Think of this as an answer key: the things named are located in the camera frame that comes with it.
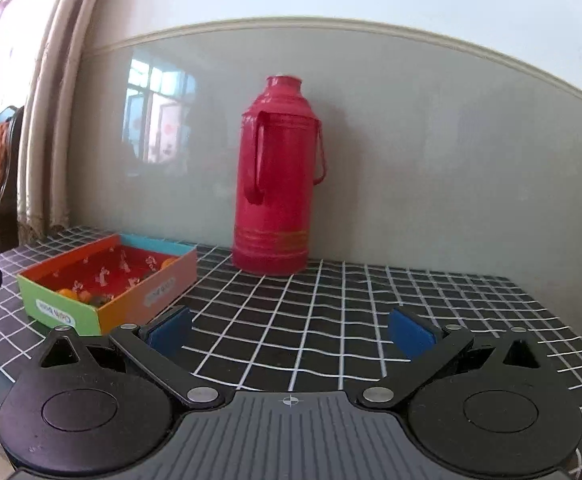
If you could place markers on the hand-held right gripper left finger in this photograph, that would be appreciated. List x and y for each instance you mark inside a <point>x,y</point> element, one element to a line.
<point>168,332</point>

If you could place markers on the red thermos flask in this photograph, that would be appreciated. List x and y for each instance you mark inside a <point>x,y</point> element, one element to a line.
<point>276,185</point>

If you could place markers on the colourful cardboard box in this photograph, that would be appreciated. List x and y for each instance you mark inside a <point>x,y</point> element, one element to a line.
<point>131,305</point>

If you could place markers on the beige curtain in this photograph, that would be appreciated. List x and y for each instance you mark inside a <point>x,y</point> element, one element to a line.
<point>53,110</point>

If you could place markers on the black white checked tablecloth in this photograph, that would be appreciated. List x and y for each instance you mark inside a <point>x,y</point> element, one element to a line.
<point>321,310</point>

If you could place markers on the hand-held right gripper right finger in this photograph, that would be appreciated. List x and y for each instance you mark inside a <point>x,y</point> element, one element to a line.
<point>411,332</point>

